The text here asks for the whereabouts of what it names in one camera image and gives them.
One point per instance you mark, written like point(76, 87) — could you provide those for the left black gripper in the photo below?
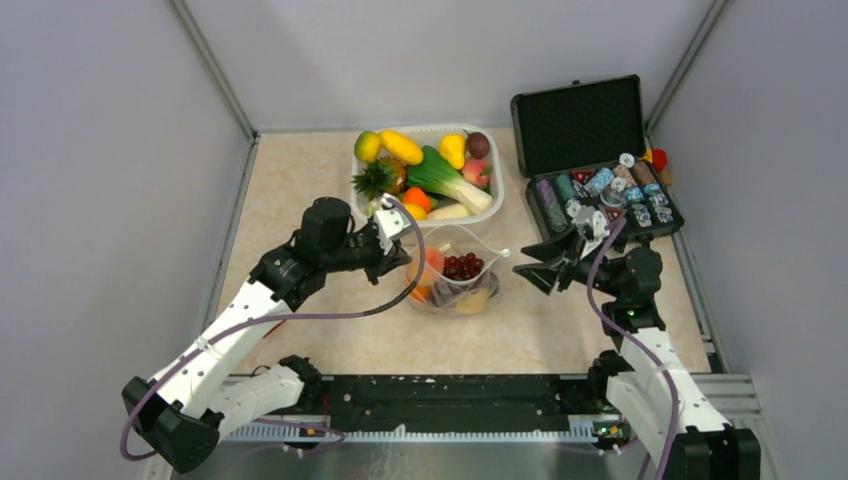
point(385, 262)

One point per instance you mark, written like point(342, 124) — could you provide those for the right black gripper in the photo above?
point(545, 275)

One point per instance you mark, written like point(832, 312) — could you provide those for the peach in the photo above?
point(432, 270)

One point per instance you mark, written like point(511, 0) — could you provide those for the purple grape bunch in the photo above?
point(462, 267)

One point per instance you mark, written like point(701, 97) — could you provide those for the yellow wrinkled fruit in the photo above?
point(473, 302)

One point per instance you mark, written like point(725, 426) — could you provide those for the clear zip top bag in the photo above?
point(445, 292)

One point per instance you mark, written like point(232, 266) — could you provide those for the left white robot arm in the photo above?
point(184, 411)

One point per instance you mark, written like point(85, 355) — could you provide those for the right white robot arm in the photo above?
point(685, 436)

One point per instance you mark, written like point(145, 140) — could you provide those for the white cauliflower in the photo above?
point(372, 207)

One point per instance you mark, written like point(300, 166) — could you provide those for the yellow lemon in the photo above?
point(416, 211)

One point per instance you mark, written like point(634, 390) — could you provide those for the small orange tangerine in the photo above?
point(417, 196)

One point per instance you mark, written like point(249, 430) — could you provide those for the green pineapple crown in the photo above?
point(374, 181)

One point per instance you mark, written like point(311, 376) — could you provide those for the pineapple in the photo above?
point(397, 174)

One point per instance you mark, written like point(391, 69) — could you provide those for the white bok choy stalk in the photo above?
point(475, 199)

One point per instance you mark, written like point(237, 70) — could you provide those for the white radish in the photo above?
point(449, 212)

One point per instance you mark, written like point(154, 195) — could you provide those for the green leafy vegetable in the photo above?
point(434, 174)

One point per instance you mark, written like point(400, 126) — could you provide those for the green yellow mango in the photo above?
point(367, 147)

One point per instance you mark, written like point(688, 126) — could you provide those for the black poker chip case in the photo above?
point(580, 145)

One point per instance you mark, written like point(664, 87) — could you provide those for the white plastic fruit basket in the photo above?
point(431, 135)

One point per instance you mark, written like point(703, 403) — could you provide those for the dark purple passion fruit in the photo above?
point(477, 145)

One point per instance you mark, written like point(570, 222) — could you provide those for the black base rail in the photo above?
point(508, 407)

